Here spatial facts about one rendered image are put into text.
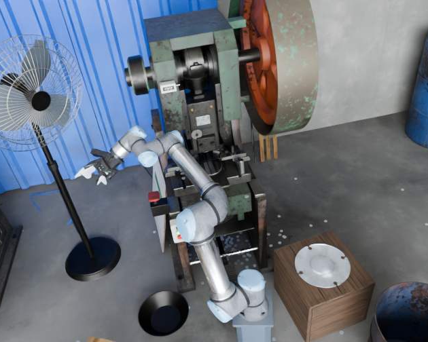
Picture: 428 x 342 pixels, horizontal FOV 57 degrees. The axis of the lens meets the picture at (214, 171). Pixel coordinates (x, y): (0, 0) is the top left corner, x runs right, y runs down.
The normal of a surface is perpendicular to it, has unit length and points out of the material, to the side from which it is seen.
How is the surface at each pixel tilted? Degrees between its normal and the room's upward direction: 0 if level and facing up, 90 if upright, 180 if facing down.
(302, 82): 88
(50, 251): 0
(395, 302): 88
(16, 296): 0
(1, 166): 90
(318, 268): 0
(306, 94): 97
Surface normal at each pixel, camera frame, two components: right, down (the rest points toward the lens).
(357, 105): 0.21, 0.59
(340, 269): -0.10, -0.78
